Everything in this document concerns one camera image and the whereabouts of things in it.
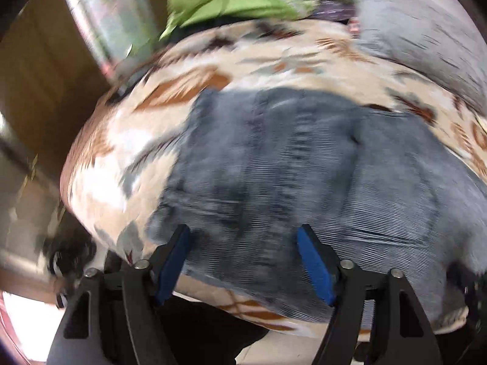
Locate leaf-print beige blanket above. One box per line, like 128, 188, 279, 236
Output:
60, 19, 487, 338

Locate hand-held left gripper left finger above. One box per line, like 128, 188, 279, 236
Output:
47, 224, 194, 365

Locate wooden door with patterned glass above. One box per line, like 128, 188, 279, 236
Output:
0, 0, 172, 183

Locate grey quilted pillow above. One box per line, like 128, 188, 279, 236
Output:
352, 0, 487, 115

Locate person's dark clothing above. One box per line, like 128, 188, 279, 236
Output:
158, 296, 269, 365

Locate dark purple cloth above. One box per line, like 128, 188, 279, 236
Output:
308, 2, 360, 24

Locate grey-blue corduroy pants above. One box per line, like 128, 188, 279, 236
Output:
146, 87, 487, 331

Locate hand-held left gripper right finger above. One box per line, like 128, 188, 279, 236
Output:
296, 224, 444, 365

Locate plain green cloth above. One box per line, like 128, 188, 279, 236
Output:
159, 0, 302, 42

